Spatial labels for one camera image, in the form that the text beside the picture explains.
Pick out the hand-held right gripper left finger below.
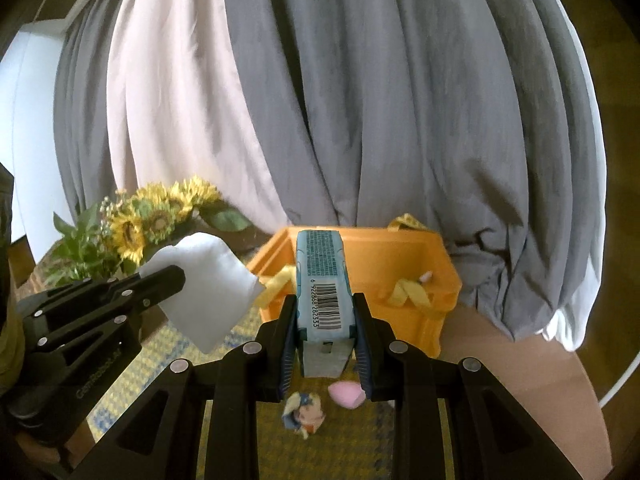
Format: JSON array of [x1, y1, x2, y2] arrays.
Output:
[[82, 294, 301, 480]]

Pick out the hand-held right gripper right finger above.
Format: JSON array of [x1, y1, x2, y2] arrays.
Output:
[[352, 292, 586, 480]]

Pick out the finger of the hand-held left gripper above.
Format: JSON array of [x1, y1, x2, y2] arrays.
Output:
[[17, 265, 187, 358]]

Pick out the white tissue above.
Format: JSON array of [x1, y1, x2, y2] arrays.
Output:
[[140, 232, 266, 353]]

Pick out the orange plastic bin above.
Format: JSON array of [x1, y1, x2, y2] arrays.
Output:
[[247, 226, 461, 360]]

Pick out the pink sponge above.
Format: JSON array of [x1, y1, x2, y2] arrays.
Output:
[[327, 381, 366, 411]]

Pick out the small doll toy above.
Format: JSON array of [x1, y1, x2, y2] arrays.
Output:
[[281, 392, 327, 441]]

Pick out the yellow checked mat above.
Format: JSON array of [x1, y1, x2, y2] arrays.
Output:
[[86, 305, 401, 480]]

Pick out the yellow ribbon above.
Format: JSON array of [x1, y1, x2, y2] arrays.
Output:
[[256, 266, 297, 310], [389, 276, 432, 310]]

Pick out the sunflower bouquet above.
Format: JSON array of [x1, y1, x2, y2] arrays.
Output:
[[44, 176, 253, 281]]

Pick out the brown woven basket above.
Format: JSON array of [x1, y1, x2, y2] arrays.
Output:
[[27, 252, 66, 293]]

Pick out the pale pink curtain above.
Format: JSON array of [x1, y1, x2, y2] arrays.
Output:
[[106, 0, 288, 238]]

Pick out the grey curtain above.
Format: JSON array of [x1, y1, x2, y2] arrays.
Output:
[[52, 0, 608, 353]]

